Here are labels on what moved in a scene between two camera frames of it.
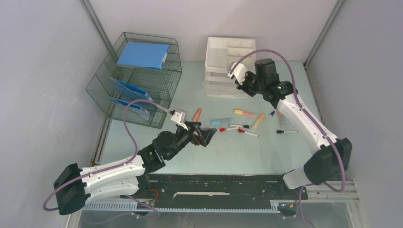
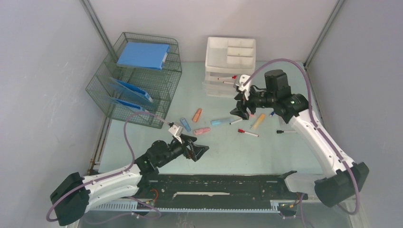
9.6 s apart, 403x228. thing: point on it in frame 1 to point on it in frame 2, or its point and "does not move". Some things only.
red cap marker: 243,131 does not move
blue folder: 129,90 does not move
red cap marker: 224,129 to 234,77
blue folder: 145,54 does not move
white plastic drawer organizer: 222,54 does not move
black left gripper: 203,137 to 195,151
